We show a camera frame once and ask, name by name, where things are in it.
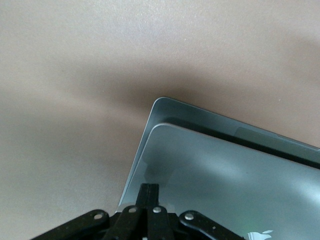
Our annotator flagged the grey aluminium laptop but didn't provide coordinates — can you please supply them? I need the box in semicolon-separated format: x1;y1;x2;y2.
115;96;320;240

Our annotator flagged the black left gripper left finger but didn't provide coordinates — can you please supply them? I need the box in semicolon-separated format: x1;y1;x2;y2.
31;183;151;240

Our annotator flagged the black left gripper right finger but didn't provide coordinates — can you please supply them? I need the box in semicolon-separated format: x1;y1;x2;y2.
148;183;245;240

